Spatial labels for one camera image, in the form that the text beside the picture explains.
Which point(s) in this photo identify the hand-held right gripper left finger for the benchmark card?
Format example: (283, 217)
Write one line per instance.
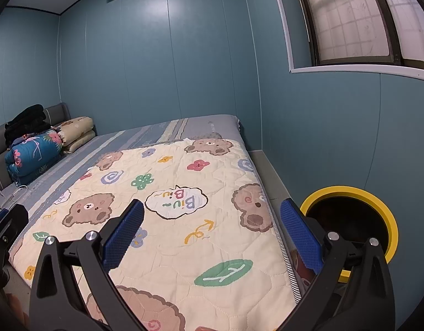
(124, 236)

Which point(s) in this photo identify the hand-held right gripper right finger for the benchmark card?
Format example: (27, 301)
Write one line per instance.
(299, 236)

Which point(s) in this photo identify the yellow rimmed trash bin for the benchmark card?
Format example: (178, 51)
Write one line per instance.
(349, 191)

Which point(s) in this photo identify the person's right hand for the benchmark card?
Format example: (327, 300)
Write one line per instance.
(205, 328)

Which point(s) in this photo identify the blue floral folded quilt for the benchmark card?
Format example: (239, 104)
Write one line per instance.
(32, 155)

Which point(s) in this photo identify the bear printed blanket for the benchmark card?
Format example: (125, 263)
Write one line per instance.
(198, 265)

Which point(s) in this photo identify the black folded clothing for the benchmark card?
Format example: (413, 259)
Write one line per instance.
(27, 122)

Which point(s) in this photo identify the beige folded pillows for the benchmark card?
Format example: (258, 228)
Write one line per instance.
(79, 132)

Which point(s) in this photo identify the frosted window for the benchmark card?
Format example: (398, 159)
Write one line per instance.
(353, 24)

